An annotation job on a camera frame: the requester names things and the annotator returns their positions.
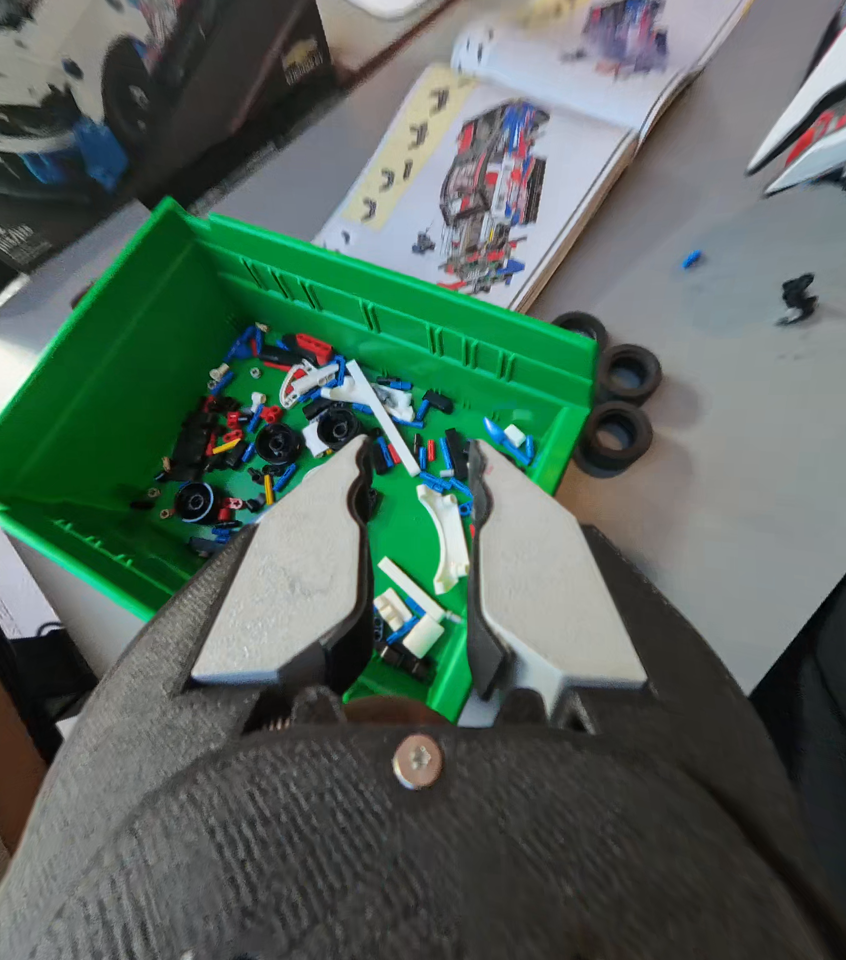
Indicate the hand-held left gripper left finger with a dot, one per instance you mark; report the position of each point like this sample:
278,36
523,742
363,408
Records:
288,592

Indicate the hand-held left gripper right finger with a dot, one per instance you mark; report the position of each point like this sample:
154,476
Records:
550,600

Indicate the black angled toy beam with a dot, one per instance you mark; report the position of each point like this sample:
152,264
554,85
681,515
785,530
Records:
797,289

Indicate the blue toy connector pin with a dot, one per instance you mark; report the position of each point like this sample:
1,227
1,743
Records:
691,259

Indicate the green plastic bin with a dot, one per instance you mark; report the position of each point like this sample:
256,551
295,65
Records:
130,360

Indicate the grey desk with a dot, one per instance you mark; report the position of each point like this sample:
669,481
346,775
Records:
730,487

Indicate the partly built toy car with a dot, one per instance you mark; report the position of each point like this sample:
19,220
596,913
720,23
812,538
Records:
839,120

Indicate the white curved toy panel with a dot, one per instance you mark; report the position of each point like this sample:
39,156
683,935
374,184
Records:
449,540

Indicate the black toy wheel rim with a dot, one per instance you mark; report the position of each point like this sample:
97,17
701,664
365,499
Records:
194,501
336,427
276,442

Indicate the pile of small toy parts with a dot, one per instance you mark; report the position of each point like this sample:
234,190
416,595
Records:
243,420

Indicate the long black toy beam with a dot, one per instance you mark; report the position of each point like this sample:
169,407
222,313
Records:
190,442

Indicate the long white toy panel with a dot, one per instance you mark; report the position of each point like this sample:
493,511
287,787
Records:
385,420

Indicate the open instruction booklet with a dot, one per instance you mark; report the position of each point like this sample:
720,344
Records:
602,142

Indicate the black toy car box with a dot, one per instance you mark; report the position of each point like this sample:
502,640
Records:
205,90

